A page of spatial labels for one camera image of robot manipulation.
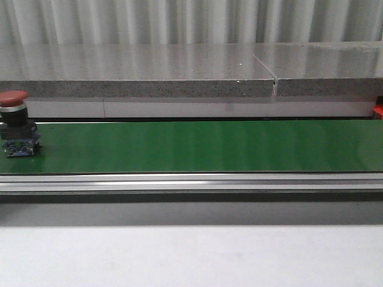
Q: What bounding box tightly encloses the red mushroom push button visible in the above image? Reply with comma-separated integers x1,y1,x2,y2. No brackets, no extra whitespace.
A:
1,90,41,157

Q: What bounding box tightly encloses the green conveyor belt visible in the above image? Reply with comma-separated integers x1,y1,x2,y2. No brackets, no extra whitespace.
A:
1,120,382,174

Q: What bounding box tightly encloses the grey stone slab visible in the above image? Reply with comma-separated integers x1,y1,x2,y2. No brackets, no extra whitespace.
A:
1,42,382,99

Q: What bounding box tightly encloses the red plastic part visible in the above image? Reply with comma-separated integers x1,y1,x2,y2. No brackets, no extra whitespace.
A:
373,96,383,120

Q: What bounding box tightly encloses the white curtain backdrop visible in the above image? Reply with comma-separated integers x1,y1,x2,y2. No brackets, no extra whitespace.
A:
1,1,382,44

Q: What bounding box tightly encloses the aluminium conveyor side rail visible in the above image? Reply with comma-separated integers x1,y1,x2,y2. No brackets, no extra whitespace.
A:
1,172,382,196

